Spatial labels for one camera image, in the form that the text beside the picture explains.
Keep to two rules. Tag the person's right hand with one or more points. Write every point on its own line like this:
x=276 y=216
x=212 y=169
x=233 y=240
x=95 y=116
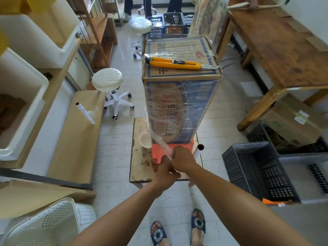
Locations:
x=184 y=160

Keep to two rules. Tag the person's left hand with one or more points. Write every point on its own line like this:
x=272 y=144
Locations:
x=165 y=179

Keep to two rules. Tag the stretch film roll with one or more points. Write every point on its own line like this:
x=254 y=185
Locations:
x=199 y=151

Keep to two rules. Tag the blue printed cardboard box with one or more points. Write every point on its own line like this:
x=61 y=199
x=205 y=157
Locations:
x=176 y=105

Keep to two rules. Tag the yellow utility knife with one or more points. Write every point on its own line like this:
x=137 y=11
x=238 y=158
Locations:
x=174 y=64

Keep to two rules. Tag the person's left forearm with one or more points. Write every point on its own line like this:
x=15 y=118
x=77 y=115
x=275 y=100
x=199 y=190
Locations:
x=120 y=220

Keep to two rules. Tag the person's right forearm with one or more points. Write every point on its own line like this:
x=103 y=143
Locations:
x=235 y=210

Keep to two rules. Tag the person's left foot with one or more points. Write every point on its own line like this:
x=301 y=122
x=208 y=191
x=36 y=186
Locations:
x=158 y=234

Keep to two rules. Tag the person's foot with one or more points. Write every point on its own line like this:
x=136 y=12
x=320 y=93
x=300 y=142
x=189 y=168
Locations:
x=198 y=224
x=158 y=234

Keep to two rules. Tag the person's right foot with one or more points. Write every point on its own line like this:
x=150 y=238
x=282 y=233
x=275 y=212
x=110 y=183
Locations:
x=198 y=224

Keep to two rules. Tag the taped brown carton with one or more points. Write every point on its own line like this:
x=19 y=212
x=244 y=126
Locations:
x=287 y=125

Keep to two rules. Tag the pink plastic stool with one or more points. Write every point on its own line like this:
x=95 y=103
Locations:
x=182 y=148

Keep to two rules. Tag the worn white square table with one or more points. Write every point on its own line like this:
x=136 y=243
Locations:
x=141 y=166

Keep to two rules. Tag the white paper cup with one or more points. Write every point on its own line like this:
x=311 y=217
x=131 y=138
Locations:
x=146 y=142

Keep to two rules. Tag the black plastic crate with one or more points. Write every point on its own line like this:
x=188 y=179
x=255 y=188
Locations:
x=258 y=134
x=246 y=166
x=189 y=20
x=174 y=28

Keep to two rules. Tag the orange plastic tool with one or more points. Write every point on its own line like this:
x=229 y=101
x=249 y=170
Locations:
x=269 y=201

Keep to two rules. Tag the light wooden shelf unit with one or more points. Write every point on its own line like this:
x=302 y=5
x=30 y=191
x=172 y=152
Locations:
x=74 y=140

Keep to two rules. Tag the thin white roll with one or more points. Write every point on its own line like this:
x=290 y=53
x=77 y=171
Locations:
x=85 y=113

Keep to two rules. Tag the white perforated basket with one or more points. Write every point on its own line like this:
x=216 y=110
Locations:
x=56 y=222

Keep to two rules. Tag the blue plastic crate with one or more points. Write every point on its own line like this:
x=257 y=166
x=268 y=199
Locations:
x=155 y=31

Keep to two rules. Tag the brown wooden table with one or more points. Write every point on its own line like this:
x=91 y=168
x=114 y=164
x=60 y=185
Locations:
x=276 y=48

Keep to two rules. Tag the brown wooden ladder shelf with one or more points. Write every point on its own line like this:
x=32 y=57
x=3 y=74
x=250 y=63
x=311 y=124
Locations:
x=100 y=35

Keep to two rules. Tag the black tape roll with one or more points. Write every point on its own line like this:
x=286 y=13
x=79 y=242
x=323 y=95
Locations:
x=48 y=76

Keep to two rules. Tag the white bin yellow lid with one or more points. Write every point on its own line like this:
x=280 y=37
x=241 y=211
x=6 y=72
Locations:
x=38 y=46
x=23 y=81

